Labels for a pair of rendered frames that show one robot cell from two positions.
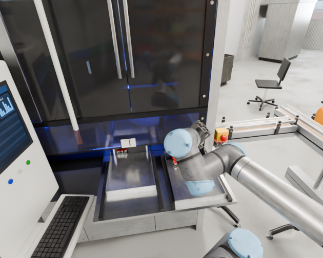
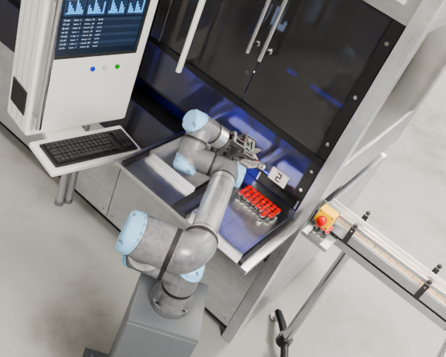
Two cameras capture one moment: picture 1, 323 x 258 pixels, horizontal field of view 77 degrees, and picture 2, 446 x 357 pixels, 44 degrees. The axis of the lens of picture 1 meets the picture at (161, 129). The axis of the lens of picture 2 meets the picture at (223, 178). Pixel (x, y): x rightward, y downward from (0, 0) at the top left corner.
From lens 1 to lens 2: 1.30 m
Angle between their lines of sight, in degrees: 25
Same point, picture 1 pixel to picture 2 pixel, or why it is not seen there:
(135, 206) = (159, 184)
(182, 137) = (195, 116)
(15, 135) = (126, 35)
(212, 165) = (201, 156)
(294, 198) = (209, 202)
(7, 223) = (64, 100)
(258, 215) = not seen: outside the picture
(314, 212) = (205, 212)
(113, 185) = (163, 155)
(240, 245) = not seen: hidden behind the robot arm
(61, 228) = (92, 145)
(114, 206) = (144, 168)
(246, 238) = not seen: hidden behind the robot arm
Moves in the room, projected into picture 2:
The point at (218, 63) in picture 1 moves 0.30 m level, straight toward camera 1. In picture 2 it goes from (362, 117) to (299, 119)
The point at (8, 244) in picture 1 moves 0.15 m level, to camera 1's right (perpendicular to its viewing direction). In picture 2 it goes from (52, 115) to (72, 137)
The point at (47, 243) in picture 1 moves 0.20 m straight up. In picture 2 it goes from (73, 144) to (82, 105)
